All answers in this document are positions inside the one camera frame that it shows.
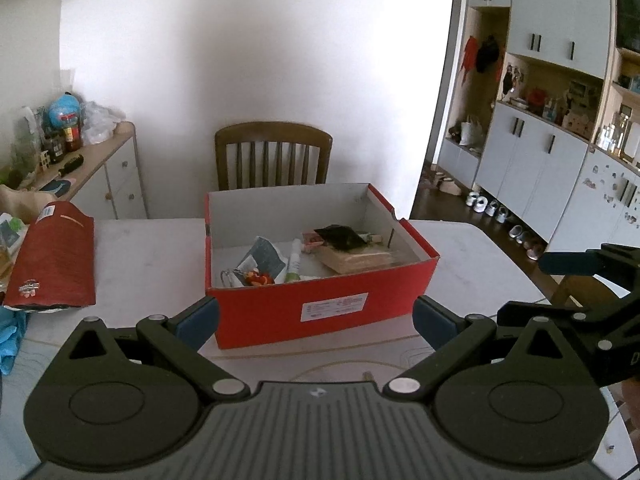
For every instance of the white plastic bag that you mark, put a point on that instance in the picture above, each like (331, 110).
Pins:
(102, 122)

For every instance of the blue globe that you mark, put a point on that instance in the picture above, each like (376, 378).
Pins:
(65, 110)

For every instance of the wooden chair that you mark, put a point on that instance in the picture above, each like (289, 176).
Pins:
(272, 160)
(570, 290)

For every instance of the red hanging decoration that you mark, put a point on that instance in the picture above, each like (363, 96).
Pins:
(468, 57)

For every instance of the row of shoes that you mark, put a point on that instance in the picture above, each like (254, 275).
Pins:
(505, 220)

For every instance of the red cardboard box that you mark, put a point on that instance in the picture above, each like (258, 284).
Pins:
(300, 315)

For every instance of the beige bag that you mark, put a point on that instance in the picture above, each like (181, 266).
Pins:
(20, 205)

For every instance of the blue cloth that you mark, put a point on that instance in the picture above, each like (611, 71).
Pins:
(11, 340)

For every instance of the beige slippers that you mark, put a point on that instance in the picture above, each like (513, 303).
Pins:
(447, 184)

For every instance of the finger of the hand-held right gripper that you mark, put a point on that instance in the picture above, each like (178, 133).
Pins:
(580, 322)
(570, 262)

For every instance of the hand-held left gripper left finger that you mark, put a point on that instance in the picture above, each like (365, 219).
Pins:
(200, 319)

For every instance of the dark jar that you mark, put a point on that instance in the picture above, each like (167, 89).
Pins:
(54, 147)

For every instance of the dark grey packet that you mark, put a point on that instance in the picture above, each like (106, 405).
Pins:
(265, 260)

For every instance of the white sideboard cabinet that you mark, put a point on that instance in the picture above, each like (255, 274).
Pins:
(112, 180)

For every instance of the black pouch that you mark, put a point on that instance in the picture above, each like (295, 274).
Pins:
(342, 237)

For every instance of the clear pack of tan blocks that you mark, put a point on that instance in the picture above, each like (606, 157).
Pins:
(360, 260)

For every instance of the pink cotton swab pack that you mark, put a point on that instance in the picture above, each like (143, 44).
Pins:
(312, 241)

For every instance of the clear bottle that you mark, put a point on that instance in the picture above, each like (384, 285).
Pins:
(31, 132)

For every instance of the red sauce jar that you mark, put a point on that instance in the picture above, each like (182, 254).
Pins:
(72, 135)

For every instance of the white wall cabinet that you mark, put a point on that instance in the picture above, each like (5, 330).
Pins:
(555, 135)

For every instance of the white glue tube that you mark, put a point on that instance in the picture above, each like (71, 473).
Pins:
(294, 262)

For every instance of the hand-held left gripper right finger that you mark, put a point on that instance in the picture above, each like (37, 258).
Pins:
(433, 321)

